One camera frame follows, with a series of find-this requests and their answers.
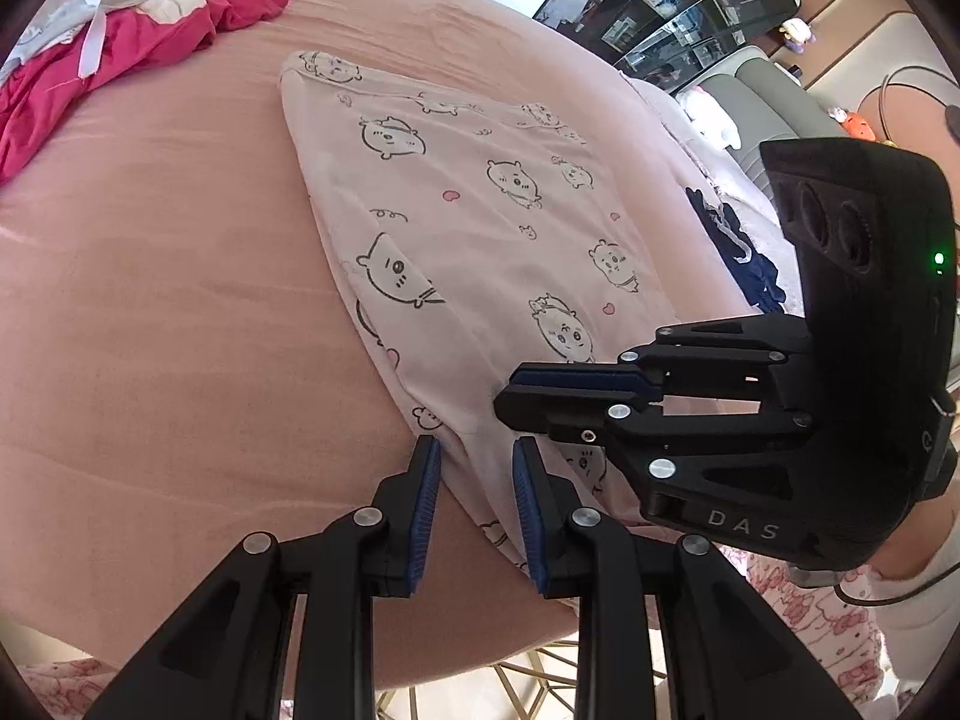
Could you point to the person's printed pajamas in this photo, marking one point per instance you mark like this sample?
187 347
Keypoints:
64 690

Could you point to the pink sheet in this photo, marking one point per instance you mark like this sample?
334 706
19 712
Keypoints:
187 315

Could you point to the magenta garment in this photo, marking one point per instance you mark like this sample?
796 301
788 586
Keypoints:
135 45

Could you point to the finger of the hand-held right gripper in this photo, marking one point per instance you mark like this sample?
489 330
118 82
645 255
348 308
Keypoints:
585 376
562 412

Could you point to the black glass display cabinet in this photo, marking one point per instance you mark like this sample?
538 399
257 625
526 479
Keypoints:
660 7

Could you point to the pale pink quilt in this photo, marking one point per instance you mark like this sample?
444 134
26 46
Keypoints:
675 135

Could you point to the navy blue garment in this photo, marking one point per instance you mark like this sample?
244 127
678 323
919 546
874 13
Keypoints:
757 277

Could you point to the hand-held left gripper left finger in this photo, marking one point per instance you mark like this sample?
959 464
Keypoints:
424 517

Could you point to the person's right forearm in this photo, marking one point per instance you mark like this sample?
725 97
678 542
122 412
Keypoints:
825 630

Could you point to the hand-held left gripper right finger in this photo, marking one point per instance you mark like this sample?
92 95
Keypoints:
529 521

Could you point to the grey sofa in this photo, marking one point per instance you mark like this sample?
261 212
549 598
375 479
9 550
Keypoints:
780 101

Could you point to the purple plush figure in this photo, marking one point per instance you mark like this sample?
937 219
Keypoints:
796 31

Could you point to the white plush toy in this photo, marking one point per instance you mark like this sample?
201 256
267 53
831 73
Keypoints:
712 120

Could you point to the orange toy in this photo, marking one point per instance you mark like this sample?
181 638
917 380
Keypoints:
851 124

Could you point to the pink cartoon print shorts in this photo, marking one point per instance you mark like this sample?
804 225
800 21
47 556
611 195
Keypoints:
465 240

